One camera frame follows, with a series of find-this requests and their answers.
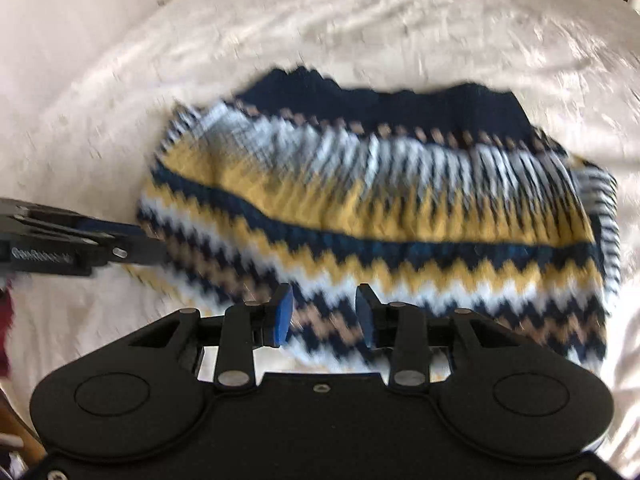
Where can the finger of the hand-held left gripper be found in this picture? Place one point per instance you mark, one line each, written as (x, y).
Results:
(117, 228)

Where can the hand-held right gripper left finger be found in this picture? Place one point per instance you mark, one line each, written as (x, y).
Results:
(282, 317)

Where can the bed with white bedspread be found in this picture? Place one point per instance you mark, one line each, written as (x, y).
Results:
(350, 25)

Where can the dark red cloth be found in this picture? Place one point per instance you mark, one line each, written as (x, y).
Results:
(4, 330)

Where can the navy yellow zigzag knit sweater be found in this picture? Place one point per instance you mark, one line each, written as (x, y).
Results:
(380, 200)

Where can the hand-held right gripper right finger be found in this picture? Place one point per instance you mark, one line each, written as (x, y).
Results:
(365, 320)

